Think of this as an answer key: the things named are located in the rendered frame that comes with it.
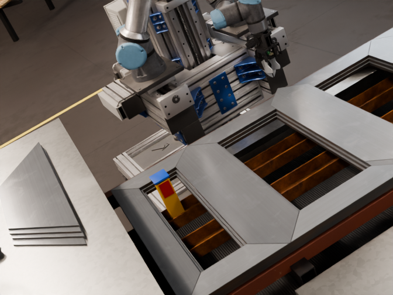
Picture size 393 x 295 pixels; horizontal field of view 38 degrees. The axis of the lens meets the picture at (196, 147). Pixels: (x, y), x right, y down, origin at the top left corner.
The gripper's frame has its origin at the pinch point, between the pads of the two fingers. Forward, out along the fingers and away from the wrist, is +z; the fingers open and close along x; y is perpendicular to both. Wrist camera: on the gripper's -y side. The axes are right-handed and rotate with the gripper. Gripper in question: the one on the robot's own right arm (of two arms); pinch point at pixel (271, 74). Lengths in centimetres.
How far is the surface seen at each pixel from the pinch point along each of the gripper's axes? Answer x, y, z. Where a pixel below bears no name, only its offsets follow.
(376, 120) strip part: 2, 55, 5
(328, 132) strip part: -10.9, 46.3, 5.4
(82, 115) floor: -39, -283, 91
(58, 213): -99, 35, -17
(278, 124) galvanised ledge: -4.4, -0.1, 22.4
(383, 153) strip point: -9, 70, 5
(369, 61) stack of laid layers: 32.5, 20.1, 7.7
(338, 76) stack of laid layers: 17.6, 18.5, 6.9
